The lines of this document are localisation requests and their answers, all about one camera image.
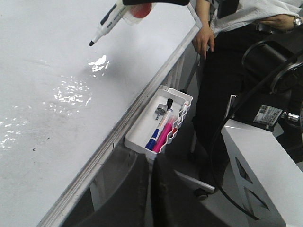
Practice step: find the grey metal magnet knob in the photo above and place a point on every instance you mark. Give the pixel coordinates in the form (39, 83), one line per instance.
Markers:
(161, 110)

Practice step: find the white whiteboard with aluminium frame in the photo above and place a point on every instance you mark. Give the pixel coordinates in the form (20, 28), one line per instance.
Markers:
(60, 98)

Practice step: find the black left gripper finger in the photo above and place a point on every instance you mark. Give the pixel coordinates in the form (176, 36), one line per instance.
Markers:
(136, 2)

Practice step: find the white black whiteboard marker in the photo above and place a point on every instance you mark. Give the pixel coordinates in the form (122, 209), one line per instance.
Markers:
(117, 11)

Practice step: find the person's bare hand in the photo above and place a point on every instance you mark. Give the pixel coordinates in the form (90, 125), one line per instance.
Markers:
(204, 41)

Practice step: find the red magnet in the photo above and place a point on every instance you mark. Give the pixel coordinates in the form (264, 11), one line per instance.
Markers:
(136, 13)

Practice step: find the silver wristwatch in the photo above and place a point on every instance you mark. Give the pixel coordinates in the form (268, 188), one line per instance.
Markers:
(298, 21)

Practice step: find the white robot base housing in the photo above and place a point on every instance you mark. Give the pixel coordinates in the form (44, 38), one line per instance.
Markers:
(261, 177)

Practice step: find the white plastic marker tray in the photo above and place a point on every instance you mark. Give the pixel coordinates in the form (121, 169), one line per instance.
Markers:
(143, 128)

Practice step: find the blue capped white marker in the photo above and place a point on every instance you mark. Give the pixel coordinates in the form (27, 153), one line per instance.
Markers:
(161, 125)

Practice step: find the person in black trousers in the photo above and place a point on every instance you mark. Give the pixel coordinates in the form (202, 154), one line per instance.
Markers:
(223, 75)

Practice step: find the silver metal leg tube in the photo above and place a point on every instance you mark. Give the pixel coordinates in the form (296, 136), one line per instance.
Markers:
(195, 183)

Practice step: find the pink marker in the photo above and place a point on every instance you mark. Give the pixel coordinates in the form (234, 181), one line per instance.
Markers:
(163, 136)

